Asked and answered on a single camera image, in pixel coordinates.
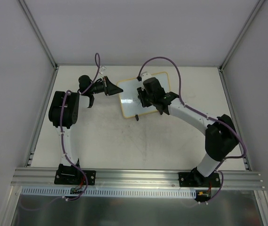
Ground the yellow framed small whiteboard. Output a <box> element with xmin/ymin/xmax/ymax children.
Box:
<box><xmin>117</xmin><ymin>72</ymin><xmax>170</xmax><ymax>119</ymax></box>

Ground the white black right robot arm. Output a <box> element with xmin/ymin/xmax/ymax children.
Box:
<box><xmin>137</xmin><ymin>76</ymin><xmax>238</xmax><ymax>186</ymax></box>

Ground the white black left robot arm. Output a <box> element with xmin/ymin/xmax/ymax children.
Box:
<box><xmin>48</xmin><ymin>75</ymin><xmax>123</xmax><ymax>186</ymax></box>

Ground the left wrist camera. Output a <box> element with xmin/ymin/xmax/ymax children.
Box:
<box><xmin>99</xmin><ymin>66</ymin><xmax>107</xmax><ymax>74</ymax></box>

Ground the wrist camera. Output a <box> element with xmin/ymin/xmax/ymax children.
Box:
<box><xmin>99</xmin><ymin>66</ymin><xmax>107</xmax><ymax>74</ymax></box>
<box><xmin>136</xmin><ymin>72</ymin><xmax>152</xmax><ymax>82</ymax></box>

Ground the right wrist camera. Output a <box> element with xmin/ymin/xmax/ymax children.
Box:
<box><xmin>136</xmin><ymin>72</ymin><xmax>152</xmax><ymax>82</ymax></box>

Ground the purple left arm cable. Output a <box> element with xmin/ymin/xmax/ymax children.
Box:
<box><xmin>18</xmin><ymin>53</ymin><xmax>102</xmax><ymax>211</ymax></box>

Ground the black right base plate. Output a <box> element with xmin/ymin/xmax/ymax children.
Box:
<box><xmin>178</xmin><ymin>172</ymin><xmax>221</xmax><ymax>188</ymax></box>

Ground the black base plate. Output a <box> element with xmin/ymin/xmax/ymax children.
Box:
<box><xmin>178</xmin><ymin>172</ymin><xmax>221</xmax><ymax>188</ymax></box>
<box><xmin>54</xmin><ymin>164</ymin><xmax>96</xmax><ymax>186</ymax></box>

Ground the left aluminium frame post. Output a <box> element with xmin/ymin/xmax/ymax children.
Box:
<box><xmin>17</xmin><ymin>0</ymin><xmax>57</xmax><ymax>69</ymax></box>

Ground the aluminium frame post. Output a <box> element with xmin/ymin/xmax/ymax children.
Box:
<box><xmin>17</xmin><ymin>0</ymin><xmax>57</xmax><ymax>69</ymax></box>
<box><xmin>219</xmin><ymin>0</ymin><xmax>266</xmax><ymax>72</ymax></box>

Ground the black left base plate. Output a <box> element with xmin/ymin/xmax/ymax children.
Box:
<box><xmin>54</xmin><ymin>164</ymin><xmax>96</xmax><ymax>186</ymax></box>

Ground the aluminium mounting rail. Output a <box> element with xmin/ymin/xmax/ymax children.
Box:
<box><xmin>10</xmin><ymin>167</ymin><xmax>266</xmax><ymax>190</ymax></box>

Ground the white slotted cable duct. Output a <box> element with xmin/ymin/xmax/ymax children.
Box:
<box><xmin>21</xmin><ymin>186</ymin><xmax>197</xmax><ymax>199</ymax></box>

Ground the right aluminium frame post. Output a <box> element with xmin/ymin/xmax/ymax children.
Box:
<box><xmin>219</xmin><ymin>0</ymin><xmax>266</xmax><ymax>72</ymax></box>

